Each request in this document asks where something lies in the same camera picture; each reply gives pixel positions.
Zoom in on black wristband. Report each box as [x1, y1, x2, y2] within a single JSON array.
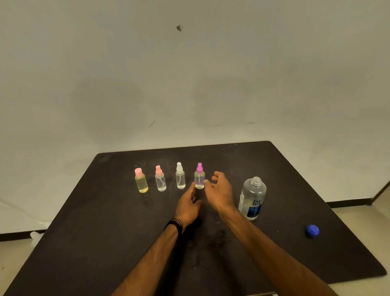
[[164, 218, 183, 235]]

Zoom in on person's right forearm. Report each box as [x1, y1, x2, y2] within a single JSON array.
[[221, 209, 339, 296]]

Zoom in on person's left forearm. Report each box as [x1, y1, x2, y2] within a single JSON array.
[[111, 224, 180, 296]]

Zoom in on large clear bottle blue label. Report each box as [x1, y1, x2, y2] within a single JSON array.
[[238, 176, 267, 221]]

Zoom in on person's right hand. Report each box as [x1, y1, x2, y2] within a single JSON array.
[[203, 171, 240, 219]]

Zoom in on person's left hand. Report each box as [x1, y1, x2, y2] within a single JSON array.
[[173, 182, 203, 231]]

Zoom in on small yellow bottle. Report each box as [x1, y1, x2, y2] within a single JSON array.
[[135, 175, 149, 194]]

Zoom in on white plastic object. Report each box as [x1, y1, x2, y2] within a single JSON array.
[[30, 231, 45, 247]]

